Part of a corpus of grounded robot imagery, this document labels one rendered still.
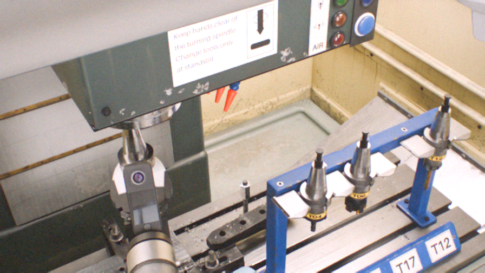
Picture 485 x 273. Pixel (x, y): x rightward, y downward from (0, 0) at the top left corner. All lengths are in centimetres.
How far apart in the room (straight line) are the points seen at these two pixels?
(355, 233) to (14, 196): 86
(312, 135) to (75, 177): 104
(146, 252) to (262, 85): 147
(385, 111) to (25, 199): 117
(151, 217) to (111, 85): 31
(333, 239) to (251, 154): 80
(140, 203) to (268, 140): 140
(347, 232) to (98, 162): 67
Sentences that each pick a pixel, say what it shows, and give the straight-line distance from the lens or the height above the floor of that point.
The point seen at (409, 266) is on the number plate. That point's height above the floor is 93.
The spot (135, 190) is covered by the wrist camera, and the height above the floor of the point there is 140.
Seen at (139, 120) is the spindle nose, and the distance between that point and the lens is 94.
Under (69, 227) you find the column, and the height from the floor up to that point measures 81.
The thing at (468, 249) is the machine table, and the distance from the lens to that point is 159.
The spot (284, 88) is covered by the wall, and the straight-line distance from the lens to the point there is 239.
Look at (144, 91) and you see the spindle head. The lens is 75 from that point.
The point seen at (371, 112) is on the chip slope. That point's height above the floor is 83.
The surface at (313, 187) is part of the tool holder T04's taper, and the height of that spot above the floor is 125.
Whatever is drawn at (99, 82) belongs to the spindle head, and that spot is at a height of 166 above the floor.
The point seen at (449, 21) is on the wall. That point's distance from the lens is 181.
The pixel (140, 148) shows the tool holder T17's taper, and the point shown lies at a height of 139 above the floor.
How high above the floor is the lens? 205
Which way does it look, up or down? 39 degrees down
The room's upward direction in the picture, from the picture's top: 1 degrees counter-clockwise
